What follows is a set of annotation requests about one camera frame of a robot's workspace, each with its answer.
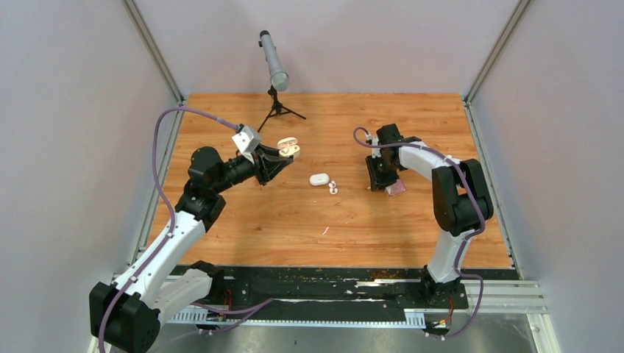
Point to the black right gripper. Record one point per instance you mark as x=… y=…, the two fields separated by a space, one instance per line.
x=379 y=181

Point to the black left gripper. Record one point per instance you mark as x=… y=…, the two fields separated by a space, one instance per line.
x=268 y=162

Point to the white gold-trimmed earbud case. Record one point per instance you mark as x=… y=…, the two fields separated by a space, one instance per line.
x=288 y=147

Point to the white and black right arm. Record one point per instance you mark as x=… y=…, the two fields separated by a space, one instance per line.
x=461 y=201

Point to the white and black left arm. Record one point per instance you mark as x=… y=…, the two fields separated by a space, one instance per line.
x=129 y=313

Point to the white oval earbud case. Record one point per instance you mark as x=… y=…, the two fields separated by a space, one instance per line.
x=319 y=179

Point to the black microphone tripod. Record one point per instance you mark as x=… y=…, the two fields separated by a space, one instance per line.
x=277 y=109

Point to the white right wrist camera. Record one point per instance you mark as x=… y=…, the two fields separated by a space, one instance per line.
x=373 y=143

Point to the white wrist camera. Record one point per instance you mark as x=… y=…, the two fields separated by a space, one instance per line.
x=373 y=143
x=246 y=140

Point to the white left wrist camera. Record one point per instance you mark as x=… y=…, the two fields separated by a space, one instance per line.
x=246 y=140

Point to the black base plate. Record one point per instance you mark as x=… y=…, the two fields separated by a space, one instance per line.
x=328 y=294

